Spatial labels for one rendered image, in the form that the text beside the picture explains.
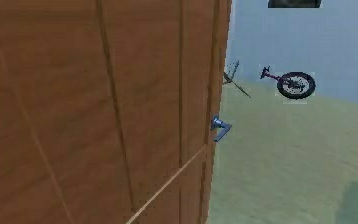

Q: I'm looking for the brown wooden room door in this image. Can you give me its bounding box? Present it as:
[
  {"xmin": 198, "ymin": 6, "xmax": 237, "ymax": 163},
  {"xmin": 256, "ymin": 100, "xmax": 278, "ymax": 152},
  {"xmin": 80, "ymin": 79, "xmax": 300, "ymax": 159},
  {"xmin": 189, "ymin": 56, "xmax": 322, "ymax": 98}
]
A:
[{"xmin": 0, "ymin": 0, "xmax": 233, "ymax": 224}]

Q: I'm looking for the blue grey door handle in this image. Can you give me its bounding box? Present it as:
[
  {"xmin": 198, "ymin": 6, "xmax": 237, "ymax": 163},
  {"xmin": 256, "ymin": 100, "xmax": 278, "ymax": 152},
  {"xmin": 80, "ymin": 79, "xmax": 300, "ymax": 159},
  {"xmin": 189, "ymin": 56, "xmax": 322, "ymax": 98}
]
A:
[{"xmin": 210, "ymin": 115, "xmax": 233, "ymax": 143}]

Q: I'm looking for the dark framed wall picture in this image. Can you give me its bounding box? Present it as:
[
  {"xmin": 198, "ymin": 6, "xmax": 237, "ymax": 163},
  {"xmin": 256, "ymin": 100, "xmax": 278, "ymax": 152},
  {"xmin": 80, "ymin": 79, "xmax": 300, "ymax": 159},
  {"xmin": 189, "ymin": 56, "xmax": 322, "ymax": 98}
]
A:
[{"xmin": 267, "ymin": 0, "xmax": 322, "ymax": 9}]

